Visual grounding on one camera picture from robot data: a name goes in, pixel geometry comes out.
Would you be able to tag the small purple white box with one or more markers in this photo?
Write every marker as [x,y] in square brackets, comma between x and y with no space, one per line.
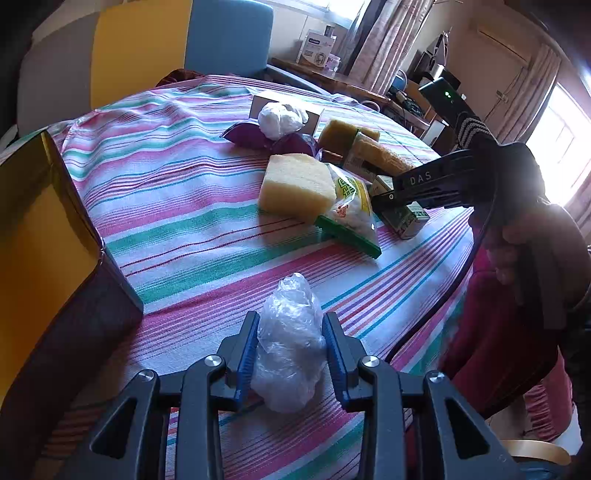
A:
[333,63]

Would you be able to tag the purple snack packet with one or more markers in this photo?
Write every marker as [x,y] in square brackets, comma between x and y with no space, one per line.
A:
[295,144]
[244,134]

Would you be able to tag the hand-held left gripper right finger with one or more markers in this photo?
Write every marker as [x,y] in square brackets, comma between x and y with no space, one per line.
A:
[333,360]

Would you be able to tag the large yellow sponge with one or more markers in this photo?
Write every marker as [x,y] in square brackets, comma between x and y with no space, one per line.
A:
[295,184]

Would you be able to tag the green snack packet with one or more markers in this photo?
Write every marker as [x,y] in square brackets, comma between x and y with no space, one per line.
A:
[351,207]

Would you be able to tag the white panel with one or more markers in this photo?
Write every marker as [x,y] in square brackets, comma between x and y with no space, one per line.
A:
[60,78]

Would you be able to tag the person's right hand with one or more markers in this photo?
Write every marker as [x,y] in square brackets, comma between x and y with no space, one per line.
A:
[549,230]

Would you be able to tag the pink ruffled cloth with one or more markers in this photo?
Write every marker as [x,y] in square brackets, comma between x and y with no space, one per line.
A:
[549,397]

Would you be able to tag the blue chair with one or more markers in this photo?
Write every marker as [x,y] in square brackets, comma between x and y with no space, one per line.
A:
[226,37]

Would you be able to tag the wrapped yellow scouring sponge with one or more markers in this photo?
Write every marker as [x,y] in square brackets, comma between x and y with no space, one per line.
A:
[378,157]

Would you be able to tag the beige printed box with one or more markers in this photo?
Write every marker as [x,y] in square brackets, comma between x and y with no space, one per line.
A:
[314,121]

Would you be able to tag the person's dark red clothing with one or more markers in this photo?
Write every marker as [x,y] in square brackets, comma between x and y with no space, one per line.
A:
[498,346]

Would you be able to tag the wooden desk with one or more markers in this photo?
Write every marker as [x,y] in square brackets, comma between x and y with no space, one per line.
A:
[341,81]

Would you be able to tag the striped tablecloth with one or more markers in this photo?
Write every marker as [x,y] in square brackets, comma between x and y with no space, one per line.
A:
[184,221]

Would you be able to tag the white crumpled plastic bag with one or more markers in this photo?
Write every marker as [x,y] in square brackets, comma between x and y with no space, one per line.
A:
[279,119]

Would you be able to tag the yellow panel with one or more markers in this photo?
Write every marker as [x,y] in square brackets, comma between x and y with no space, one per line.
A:
[138,50]

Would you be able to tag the patterned curtain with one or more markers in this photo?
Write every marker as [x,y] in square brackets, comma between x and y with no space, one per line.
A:
[388,41]
[540,92]

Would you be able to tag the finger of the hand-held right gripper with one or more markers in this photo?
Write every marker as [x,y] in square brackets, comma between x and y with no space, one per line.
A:
[388,199]

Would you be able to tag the clear plastic bag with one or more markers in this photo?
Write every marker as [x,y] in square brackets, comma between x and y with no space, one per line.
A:
[288,341]

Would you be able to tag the dark red storage box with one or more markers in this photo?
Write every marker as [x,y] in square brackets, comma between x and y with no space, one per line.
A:
[69,332]

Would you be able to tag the wooden chair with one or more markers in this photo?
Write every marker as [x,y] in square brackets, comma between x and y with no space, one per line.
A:
[540,452]

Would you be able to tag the dark red cloth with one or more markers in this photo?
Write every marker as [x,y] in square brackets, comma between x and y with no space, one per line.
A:
[180,76]

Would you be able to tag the white printed carton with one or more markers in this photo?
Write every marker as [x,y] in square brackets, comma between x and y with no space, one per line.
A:
[316,50]

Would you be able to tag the yellow green sponge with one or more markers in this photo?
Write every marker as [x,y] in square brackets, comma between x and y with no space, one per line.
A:
[337,131]

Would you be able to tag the green white carton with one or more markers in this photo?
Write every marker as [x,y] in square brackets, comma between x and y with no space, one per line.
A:
[406,219]

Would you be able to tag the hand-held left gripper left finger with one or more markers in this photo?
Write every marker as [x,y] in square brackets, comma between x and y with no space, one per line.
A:
[244,360]

